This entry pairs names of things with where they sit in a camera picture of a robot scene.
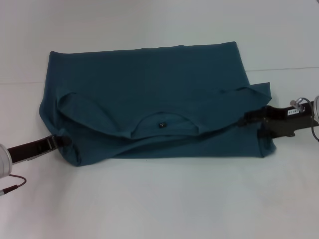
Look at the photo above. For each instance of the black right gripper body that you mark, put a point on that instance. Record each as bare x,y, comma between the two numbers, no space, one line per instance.
284,120

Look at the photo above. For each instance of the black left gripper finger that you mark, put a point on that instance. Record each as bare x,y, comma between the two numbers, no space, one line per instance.
62,142

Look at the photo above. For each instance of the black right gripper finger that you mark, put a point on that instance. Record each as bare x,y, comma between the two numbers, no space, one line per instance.
249,118

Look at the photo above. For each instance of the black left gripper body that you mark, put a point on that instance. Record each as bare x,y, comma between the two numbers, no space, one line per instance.
30,149

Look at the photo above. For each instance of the teal t-shirt with FREE print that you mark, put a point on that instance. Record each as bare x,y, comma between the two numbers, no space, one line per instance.
149,107

